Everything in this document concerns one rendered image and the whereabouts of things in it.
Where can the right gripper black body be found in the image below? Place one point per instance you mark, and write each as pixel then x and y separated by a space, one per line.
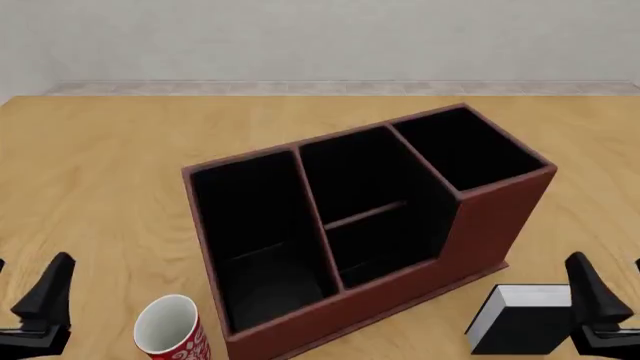
pixel 612 343

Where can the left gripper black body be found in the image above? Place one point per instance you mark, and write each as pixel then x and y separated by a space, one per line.
pixel 30 343

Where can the black book with white pages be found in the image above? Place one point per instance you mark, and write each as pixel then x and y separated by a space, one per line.
pixel 522 332

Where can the red-brown desk caddy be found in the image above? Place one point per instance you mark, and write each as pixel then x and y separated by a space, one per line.
pixel 492 232

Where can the red mug with white pattern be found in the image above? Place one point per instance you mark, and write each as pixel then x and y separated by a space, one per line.
pixel 192 347

